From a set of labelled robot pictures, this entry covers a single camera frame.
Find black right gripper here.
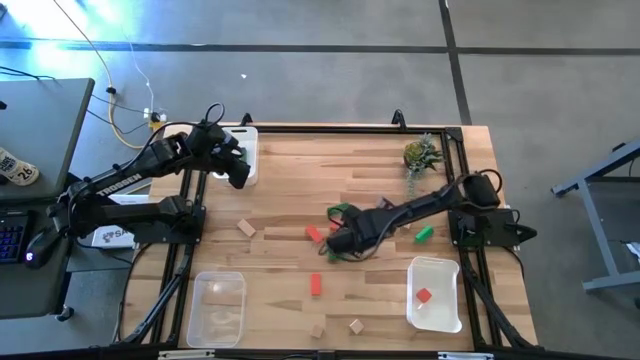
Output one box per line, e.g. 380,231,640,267
324,203,384,255

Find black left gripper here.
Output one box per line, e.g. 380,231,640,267
187,119,252,190

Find long green block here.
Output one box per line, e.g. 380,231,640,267
326,201,352,221

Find opaque white plastic bin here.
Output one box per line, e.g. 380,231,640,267
213,125,260,188

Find green cylinder block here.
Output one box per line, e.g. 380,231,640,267
413,224,435,245

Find power plug block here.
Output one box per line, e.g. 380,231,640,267
143,107,169,132

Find translucent white plastic bin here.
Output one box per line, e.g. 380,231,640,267
405,255,464,335

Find white paper sheet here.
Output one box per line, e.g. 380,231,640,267
107,192,152,207

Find potted succulent plant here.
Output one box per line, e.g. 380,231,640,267
402,132,446,199

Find clear plastic bin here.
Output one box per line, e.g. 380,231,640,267
185,270,247,349

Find white printed sign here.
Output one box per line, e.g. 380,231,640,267
91,223,137,250

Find grey desk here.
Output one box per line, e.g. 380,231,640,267
0,77,96,321

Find black computer mouse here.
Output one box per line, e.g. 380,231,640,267
23,224,65,271

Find white printed shoe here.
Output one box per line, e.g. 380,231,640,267
0,146,40,188

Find black keyboard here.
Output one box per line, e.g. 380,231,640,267
0,209,29,265

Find white cable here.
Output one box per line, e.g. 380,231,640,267
123,37,157,119

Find yellow cable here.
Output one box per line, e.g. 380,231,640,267
52,0,154,151

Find silver metal bracket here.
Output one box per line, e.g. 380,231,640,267
436,350,495,360
157,349,217,360

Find grey metal table frame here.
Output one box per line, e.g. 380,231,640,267
549,138,640,295

